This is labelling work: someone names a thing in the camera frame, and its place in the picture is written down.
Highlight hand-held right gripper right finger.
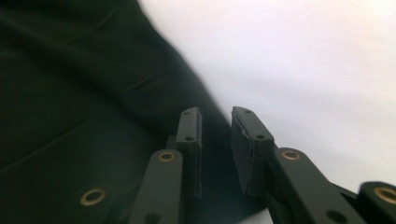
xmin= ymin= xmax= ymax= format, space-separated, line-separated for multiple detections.
xmin=231 ymin=105 xmax=276 ymax=196

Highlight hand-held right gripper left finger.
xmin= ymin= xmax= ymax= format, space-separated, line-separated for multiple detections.
xmin=176 ymin=106 xmax=204 ymax=199

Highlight black shorts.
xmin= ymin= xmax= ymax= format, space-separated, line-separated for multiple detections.
xmin=0 ymin=0 xmax=265 ymax=224

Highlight white table mat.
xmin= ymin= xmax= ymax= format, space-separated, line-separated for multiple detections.
xmin=138 ymin=0 xmax=396 ymax=224

